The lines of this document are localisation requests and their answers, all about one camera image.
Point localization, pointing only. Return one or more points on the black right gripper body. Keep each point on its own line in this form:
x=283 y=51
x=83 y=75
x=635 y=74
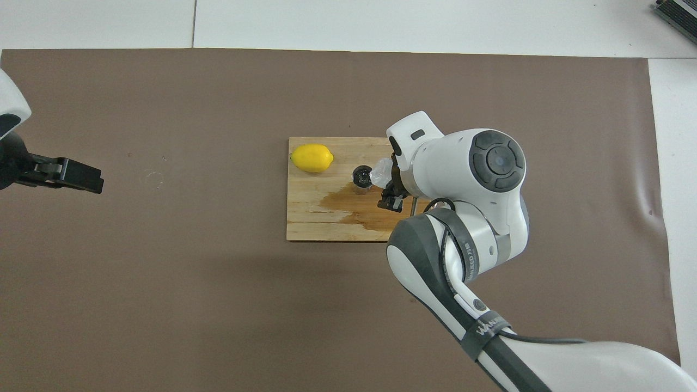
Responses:
x=401 y=185

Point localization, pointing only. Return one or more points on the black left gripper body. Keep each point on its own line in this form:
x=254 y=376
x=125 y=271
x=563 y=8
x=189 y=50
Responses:
x=13 y=163

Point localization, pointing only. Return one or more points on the clear plastic cup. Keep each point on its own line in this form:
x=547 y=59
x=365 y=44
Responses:
x=381 y=171

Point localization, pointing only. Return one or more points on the steel double jigger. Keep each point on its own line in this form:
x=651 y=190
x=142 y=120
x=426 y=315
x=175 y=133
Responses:
x=361 y=177

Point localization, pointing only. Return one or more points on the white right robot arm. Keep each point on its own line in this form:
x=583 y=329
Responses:
x=463 y=163

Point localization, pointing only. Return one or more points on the wooden cutting board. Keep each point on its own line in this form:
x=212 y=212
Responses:
x=316 y=223

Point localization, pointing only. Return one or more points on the yellow lemon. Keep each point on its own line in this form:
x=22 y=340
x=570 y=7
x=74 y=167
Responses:
x=311 y=158

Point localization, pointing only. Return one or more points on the brown paper table mat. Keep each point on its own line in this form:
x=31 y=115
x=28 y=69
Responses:
x=163 y=299

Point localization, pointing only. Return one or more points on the grey ribbed device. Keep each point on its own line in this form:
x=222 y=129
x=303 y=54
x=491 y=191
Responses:
x=680 y=13

